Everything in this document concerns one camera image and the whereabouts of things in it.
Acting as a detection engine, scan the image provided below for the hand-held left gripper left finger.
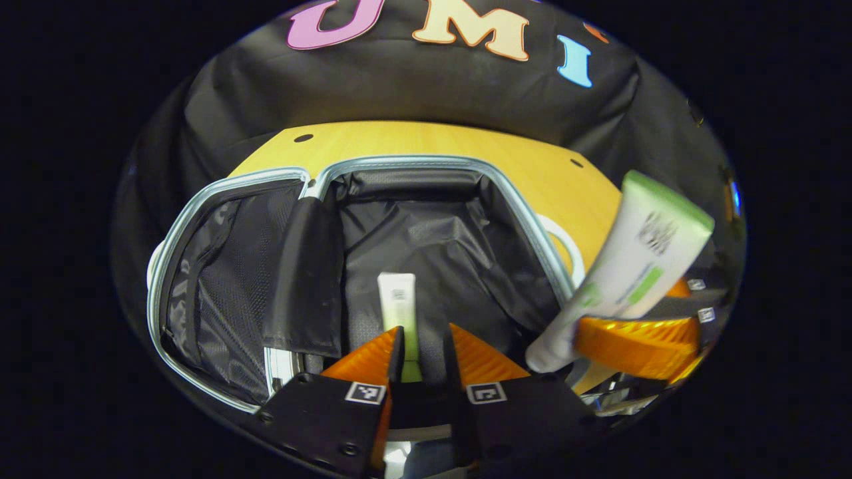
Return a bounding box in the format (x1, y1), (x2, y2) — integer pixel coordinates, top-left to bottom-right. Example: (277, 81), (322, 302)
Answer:
(256, 325), (407, 479)

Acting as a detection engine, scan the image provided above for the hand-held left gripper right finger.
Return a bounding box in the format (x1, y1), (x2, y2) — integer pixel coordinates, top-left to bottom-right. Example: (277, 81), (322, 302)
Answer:
(443, 323), (601, 472)

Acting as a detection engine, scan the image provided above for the white skin care packet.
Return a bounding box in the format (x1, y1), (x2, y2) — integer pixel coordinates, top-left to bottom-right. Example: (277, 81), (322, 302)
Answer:
(580, 389), (661, 418)

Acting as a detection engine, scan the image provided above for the white tube with green cap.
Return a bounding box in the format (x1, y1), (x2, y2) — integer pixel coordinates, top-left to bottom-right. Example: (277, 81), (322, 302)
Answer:
(526, 170), (716, 373)

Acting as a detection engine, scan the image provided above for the slim white green tube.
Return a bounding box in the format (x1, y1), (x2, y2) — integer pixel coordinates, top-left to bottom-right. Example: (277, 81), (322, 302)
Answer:
(377, 273), (421, 383)

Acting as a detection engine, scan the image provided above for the black backdrop cloth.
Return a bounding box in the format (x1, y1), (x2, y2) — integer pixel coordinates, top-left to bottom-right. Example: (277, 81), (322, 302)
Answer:
(112, 0), (746, 400)

